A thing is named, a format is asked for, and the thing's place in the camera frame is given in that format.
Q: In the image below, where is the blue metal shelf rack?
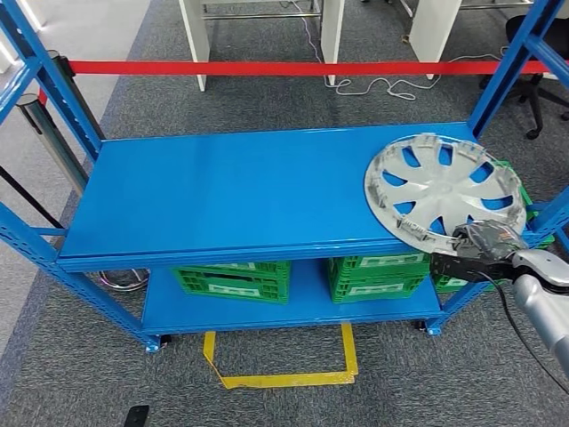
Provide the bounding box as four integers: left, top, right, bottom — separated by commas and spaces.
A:
0, 0, 569, 355

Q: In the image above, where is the red barrier belt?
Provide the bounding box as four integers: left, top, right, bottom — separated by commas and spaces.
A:
69, 59, 552, 77

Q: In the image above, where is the white desk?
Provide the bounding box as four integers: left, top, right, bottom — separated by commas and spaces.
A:
397, 0, 534, 81
179, 0, 346, 93

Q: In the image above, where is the dark stanchion post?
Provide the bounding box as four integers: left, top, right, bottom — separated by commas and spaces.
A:
46, 50, 106, 142

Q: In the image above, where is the silver wheel hubcap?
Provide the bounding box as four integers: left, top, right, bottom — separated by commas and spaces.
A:
363, 133, 529, 255

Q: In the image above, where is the black robot foot plate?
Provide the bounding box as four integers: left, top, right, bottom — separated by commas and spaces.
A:
124, 405, 150, 427

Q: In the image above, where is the black office chair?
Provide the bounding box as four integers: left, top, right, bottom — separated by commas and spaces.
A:
478, 14, 569, 141

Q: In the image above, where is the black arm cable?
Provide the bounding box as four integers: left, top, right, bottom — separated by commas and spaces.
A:
478, 270, 569, 396

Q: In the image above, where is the chrome stanchion post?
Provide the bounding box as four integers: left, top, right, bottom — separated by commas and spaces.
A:
15, 93, 90, 196

